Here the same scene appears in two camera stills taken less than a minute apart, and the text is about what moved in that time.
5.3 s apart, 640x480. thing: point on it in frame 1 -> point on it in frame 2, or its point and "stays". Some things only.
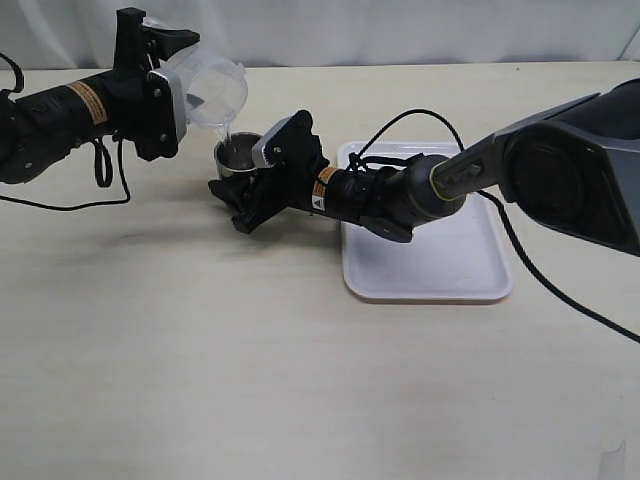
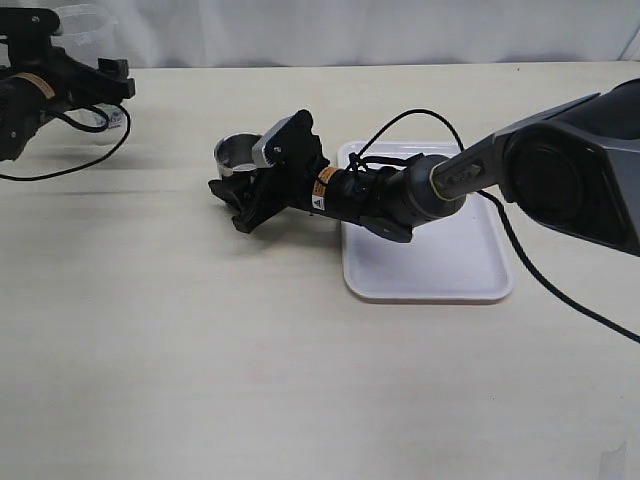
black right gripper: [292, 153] stays
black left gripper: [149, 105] -> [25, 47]
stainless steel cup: [235, 153] stays
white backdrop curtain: [81, 34] stays
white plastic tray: [464, 257] stays
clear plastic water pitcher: [214, 85] -> [93, 32]
